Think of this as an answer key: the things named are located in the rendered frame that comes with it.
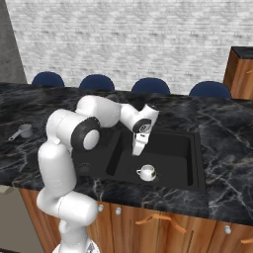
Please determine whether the white mug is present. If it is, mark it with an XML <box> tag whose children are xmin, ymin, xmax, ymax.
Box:
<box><xmin>135</xmin><ymin>163</ymin><xmax>158</xmax><ymax>183</ymax></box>

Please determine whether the wooden cabinet with black top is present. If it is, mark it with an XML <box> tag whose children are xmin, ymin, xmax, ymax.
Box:
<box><xmin>222</xmin><ymin>45</ymin><xmax>253</xmax><ymax>101</ymax></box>

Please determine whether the black double basin sink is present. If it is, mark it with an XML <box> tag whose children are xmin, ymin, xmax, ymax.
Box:
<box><xmin>72</xmin><ymin>126</ymin><xmax>208</xmax><ymax>194</ymax></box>

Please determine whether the grey measuring cup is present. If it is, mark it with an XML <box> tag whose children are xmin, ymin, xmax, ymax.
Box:
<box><xmin>7</xmin><ymin>123</ymin><xmax>35</xmax><ymax>142</ymax></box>

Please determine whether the wooden cupboard door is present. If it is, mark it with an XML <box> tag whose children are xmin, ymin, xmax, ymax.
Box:
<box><xmin>110</xmin><ymin>202</ymin><xmax>217</xmax><ymax>253</ymax></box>
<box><xmin>207</xmin><ymin>219</ymin><xmax>253</xmax><ymax>253</ymax></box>
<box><xmin>19</xmin><ymin>188</ymin><xmax>112</xmax><ymax>253</ymax></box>

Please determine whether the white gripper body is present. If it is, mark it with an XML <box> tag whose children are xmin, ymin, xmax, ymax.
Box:
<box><xmin>131</xmin><ymin>133</ymin><xmax>150</xmax><ymax>157</ymax></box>

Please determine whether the blue chair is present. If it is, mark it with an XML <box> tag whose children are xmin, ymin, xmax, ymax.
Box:
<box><xmin>78</xmin><ymin>73</ymin><xmax>116</xmax><ymax>93</ymax></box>
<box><xmin>188</xmin><ymin>80</ymin><xmax>233</xmax><ymax>100</ymax></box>
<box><xmin>31</xmin><ymin>71</ymin><xmax>66</xmax><ymax>89</ymax></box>
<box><xmin>130</xmin><ymin>77</ymin><xmax>171</xmax><ymax>96</ymax></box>

